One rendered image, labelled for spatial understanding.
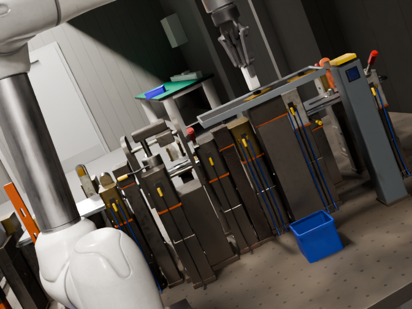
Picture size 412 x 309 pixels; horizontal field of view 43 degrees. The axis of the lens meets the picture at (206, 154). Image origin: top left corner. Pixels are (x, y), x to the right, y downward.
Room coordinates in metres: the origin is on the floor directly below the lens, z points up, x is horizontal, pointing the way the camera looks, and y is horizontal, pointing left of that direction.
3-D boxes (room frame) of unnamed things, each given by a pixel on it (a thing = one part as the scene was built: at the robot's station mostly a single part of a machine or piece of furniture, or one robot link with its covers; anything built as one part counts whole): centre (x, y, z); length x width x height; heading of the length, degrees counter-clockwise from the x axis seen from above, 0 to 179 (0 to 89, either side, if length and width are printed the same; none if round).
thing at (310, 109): (1.82, 0.02, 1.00); 1.38 x 0.22 x 0.02; 92
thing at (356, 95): (1.49, -0.47, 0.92); 0.08 x 0.08 x 0.44; 2
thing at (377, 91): (1.65, -0.56, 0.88); 0.12 x 0.07 x 0.36; 2
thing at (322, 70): (1.48, -0.21, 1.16); 0.37 x 0.14 x 0.02; 92
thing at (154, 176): (1.49, 0.16, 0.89); 0.09 x 0.08 x 0.38; 2
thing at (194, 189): (1.60, 0.13, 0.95); 0.18 x 0.13 x 0.49; 92
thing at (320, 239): (1.38, -0.19, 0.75); 0.11 x 0.10 x 0.09; 92
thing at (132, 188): (1.59, 0.25, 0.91); 0.07 x 0.05 x 0.42; 2
